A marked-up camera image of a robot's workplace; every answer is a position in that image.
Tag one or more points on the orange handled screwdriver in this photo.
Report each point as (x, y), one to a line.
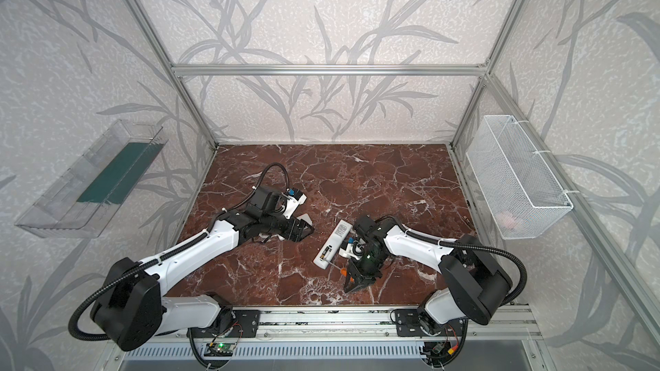
(343, 270)

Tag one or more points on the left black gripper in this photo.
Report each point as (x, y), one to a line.
(296, 229)

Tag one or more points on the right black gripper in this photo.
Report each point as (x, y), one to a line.
(361, 269)

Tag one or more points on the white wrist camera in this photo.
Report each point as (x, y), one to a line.
(294, 198)
(352, 249)

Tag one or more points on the clear plastic wall bin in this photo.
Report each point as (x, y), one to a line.
(81, 202)

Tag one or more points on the aluminium frame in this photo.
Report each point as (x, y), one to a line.
(581, 76)

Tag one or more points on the left circuit board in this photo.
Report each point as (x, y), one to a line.
(219, 349)

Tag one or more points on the white wire mesh basket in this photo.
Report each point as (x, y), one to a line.
(514, 176)

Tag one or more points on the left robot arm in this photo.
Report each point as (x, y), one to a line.
(133, 305)

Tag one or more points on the pink object in basket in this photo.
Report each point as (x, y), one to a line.
(507, 220)

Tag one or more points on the right connector wiring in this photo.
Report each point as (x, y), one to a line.
(443, 350)

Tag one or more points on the short white remote control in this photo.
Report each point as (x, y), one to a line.
(306, 218)

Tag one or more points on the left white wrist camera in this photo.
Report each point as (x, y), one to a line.
(294, 198)

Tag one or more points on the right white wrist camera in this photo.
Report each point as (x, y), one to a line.
(352, 249)

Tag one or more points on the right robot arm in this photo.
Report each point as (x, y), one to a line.
(479, 279)

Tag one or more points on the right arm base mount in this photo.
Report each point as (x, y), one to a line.
(409, 324)

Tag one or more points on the long white remote control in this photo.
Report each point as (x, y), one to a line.
(332, 245)

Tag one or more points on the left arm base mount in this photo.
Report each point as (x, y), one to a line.
(241, 323)

